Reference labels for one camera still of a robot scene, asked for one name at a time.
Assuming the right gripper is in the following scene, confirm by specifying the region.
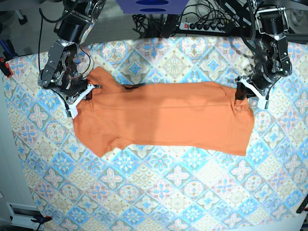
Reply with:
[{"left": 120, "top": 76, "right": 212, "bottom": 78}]
[{"left": 54, "top": 79, "right": 92, "bottom": 101}]

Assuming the patterned tile tablecloth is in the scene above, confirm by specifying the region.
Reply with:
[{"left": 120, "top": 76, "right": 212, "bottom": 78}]
[{"left": 1, "top": 43, "right": 308, "bottom": 231}]

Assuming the orange T-shirt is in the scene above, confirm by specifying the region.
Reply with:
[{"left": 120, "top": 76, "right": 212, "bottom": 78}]
[{"left": 73, "top": 67, "right": 255, "bottom": 157}]

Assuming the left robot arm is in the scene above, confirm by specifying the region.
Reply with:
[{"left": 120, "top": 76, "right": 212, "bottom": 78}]
[{"left": 235, "top": 0, "right": 292, "bottom": 101}]

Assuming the blue clamp bottom left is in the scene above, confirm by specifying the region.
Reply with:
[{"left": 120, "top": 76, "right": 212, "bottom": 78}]
[{"left": 31, "top": 216, "right": 52, "bottom": 225}]

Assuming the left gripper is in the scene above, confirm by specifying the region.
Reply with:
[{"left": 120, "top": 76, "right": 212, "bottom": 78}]
[{"left": 235, "top": 64, "right": 280, "bottom": 100}]

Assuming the black clamp right edge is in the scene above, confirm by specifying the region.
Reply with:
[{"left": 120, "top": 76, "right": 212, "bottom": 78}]
[{"left": 296, "top": 198, "right": 308, "bottom": 214}]

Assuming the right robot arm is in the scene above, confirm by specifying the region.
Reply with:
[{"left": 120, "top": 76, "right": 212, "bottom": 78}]
[{"left": 38, "top": 0, "right": 106, "bottom": 98}]

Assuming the white power strip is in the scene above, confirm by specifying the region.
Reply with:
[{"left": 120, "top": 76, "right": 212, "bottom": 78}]
[{"left": 178, "top": 22, "right": 224, "bottom": 33}]

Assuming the red clamp left edge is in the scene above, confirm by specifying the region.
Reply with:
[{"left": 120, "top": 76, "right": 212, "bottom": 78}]
[{"left": 0, "top": 57, "right": 13, "bottom": 78}]

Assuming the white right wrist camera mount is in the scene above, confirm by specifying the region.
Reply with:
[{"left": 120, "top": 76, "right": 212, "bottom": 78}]
[{"left": 64, "top": 84, "right": 101, "bottom": 119}]

